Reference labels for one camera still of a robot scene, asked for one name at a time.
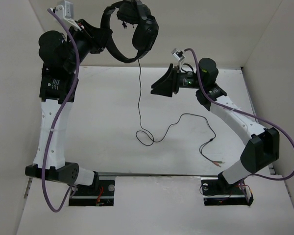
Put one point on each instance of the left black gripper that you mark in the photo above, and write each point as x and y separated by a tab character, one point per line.
100	35

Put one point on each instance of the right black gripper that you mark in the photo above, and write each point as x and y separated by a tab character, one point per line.
169	83

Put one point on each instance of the black headphones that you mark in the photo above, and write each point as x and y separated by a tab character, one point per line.
135	13

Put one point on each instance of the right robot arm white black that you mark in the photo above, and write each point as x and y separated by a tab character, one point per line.
261	144

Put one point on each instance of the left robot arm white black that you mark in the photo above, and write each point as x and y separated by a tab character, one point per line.
61	57

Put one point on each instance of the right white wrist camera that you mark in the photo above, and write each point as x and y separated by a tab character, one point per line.
179	56

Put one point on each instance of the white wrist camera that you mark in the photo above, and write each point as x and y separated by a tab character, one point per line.
65	11
179	56

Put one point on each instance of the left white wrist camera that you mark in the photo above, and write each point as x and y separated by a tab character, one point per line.
65	11

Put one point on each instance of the front aluminium rail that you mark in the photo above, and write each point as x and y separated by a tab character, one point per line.
149	174

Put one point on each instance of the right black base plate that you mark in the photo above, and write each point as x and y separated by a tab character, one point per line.
238	194

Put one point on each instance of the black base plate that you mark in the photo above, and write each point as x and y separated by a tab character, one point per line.
87	196
238	194

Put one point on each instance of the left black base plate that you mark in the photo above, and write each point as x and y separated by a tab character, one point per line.
87	196

